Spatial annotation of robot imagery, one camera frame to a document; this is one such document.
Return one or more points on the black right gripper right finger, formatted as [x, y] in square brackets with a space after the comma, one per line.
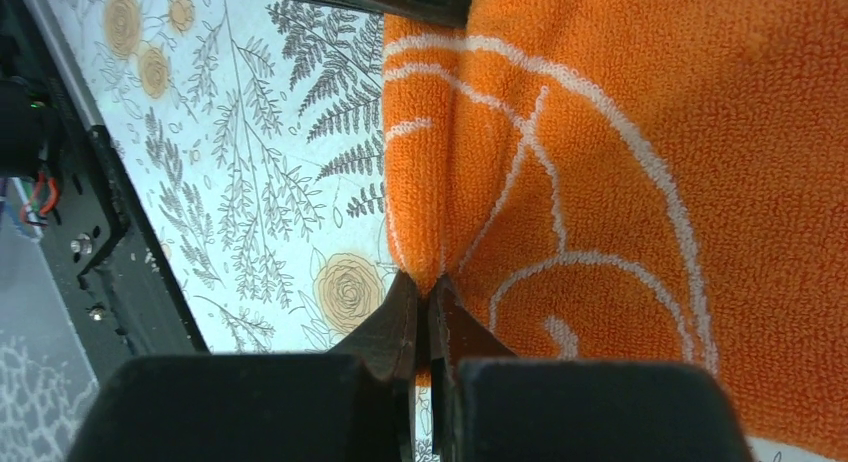
[489, 404]

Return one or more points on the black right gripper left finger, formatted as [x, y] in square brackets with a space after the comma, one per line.
[354, 402]

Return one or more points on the orange and cream towel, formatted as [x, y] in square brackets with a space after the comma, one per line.
[639, 179]

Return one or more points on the floral patterned table mat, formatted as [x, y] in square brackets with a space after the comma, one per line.
[252, 133]

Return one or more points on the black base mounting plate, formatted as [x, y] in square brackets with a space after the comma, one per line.
[115, 281]

